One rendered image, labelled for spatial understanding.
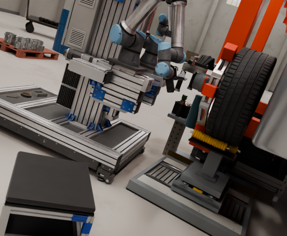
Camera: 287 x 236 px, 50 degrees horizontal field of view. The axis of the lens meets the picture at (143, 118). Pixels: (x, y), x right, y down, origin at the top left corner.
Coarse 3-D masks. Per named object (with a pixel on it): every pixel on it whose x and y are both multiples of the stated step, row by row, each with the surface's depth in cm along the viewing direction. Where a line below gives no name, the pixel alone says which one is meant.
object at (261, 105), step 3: (261, 102) 436; (258, 105) 437; (261, 105) 436; (264, 105) 434; (258, 108) 438; (261, 108) 436; (264, 108) 434; (255, 111) 440; (258, 111) 438; (261, 111) 437; (261, 114) 437
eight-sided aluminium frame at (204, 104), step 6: (222, 60) 201; (216, 66) 198; (216, 72) 196; (222, 72) 195; (210, 78) 197; (216, 78) 196; (216, 84) 196; (204, 96) 200; (204, 102) 200; (210, 102) 199; (204, 108) 202; (210, 108) 241; (198, 114) 211; (204, 114) 207; (198, 120) 216; (204, 120) 212
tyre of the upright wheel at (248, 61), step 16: (240, 64) 191; (256, 64) 191; (272, 64) 190; (224, 80) 189; (240, 80) 187; (256, 80) 185; (224, 96) 190; (240, 96) 186; (256, 96) 183; (224, 112) 191; (240, 112) 188; (208, 128) 207; (224, 128) 198; (240, 128) 191
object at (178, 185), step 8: (176, 184) 219; (184, 184) 217; (184, 192) 217; (192, 192) 215; (200, 192) 213; (224, 192) 233; (200, 200) 213; (208, 200) 211; (216, 200) 215; (208, 208) 212; (216, 208) 210
